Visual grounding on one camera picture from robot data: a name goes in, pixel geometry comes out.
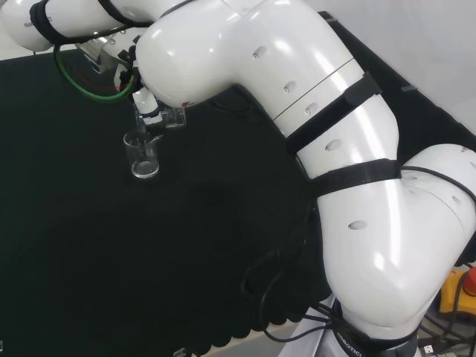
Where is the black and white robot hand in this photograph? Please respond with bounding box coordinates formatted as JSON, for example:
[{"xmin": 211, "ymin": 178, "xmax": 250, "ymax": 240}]
[{"xmin": 132, "ymin": 87, "xmax": 167, "ymax": 136}]

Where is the empty clear glass beaker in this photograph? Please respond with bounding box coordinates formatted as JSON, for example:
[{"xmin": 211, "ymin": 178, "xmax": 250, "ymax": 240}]
[{"xmin": 123, "ymin": 130, "xmax": 161, "ymax": 179}]

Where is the black bench cloth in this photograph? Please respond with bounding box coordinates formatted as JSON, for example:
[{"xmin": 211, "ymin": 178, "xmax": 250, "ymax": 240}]
[{"xmin": 0, "ymin": 10, "xmax": 476, "ymax": 346}]

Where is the yellow stop button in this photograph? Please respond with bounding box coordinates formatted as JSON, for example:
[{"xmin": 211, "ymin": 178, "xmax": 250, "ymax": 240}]
[{"xmin": 438, "ymin": 266, "xmax": 476, "ymax": 318}]

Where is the green cable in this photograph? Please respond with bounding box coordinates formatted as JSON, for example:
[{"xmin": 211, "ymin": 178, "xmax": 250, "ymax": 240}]
[{"xmin": 53, "ymin": 42, "xmax": 137, "ymax": 103}]

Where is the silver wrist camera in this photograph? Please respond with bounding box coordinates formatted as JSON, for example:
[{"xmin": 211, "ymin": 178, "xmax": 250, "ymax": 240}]
[{"xmin": 74, "ymin": 31, "xmax": 137, "ymax": 75}]

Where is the black cable loop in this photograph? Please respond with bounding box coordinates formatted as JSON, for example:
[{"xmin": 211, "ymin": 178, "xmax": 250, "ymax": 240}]
[{"xmin": 239, "ymin": 208, "xmax": 335, "ymax": 343}]

